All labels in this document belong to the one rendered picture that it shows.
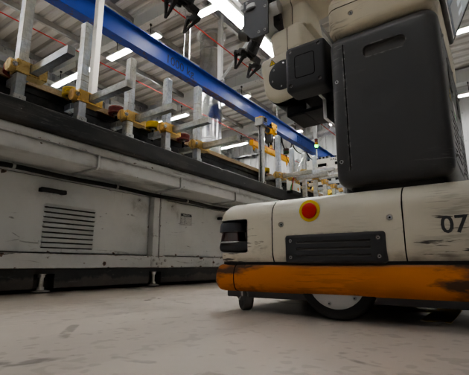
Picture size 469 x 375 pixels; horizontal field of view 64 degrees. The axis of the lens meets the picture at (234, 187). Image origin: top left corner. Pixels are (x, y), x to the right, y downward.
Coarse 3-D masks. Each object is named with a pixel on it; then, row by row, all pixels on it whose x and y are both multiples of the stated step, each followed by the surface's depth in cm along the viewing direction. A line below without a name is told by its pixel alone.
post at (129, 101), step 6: (132, 60) 182; (132, 66) 181; (126, 72) 182; (132, 72) 181; (126, 78) 181; (132, 78) 180; (132, 90) 179; (126, 96) 179; (132, 96) 179; (126, 102) 178; (132, 102) 179; (126, 108) 177; (132, 108) 178; (126, 126) 175; (132, 126) 177; (132, 132) 176
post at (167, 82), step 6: (168, 78) 202; (168, 84) 201; (168, 90) 201; (168, 96) 200; (162, 102) 201; (168, 102) 200; (168, 114) 199; (162, 120) 198; (168, 120) 198; (162, 132) 197; (168, 132) 197; (162, 138) 196; (168, 138) 196; (162, 144) 195; (168, 144) 196
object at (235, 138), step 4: (232, 136) 206; (236, 136) 205; (216, 140) 213; (220, 140) 211; (224, 140) 209; (228, 140) 208; (232, 140) 206; (236, 140) 205; (204, 144) 218; (208, 144) 216; (212, 144) 214; (216, 144) 212; (220, 144) 212; (224, 144) 212; (180, 148) 228; (184, 148) 226; (188, 148) 225; (204, 148) 219; (208, 148) 219; (180, 152) 228; (184, 152) 226; (188, 152) 226
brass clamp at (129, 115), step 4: (120, 112) 174; (124, 112) 173; (128, 112) 175; (132, 112) 177; (120, 116) 174; (124, 116) 173; (128, 116) 175; (132, 116) 177; (124, 120) 175; (128, 120) 175; (132, 120) 176; (136, 124) 180; (140, 124) 180; (144, 124) 183
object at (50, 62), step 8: (64, 48) 126; (72, 48) 127; (48, 56) 132; (56, 56) 129; (64, 56) 127; (72, 56) 127; (40, 64) 135; (48, 64) 132; (56, 64) 132; (32, 72) 138; (40, 72) 138; (8, 80) 148
